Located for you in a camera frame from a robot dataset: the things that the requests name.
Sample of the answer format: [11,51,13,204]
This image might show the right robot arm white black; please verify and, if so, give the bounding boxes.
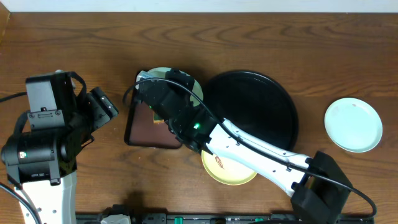
[133,78,354,223]

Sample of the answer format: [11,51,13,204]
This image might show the yellow plate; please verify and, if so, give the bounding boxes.
[201,151,257,185]

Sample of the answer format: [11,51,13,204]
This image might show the mint green plate top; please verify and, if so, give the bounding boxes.
[324,98,383,153]

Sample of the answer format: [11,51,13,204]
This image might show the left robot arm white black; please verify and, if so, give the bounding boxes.
[1,87,119,223]

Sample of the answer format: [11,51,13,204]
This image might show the mint green plate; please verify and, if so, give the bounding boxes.
[135,67,203,106]
[324,98,383,153]

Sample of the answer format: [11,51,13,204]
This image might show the orange green scrub sponge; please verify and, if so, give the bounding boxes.
[153,113,164,124]

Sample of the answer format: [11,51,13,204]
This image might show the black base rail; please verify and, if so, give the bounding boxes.
[76,205,374,224]

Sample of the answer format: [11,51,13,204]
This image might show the round black serving tray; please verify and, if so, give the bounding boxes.
[202,70,299,151]

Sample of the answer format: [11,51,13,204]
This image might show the black rectangular tray brown liquid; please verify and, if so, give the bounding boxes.
[124,96,182,149]

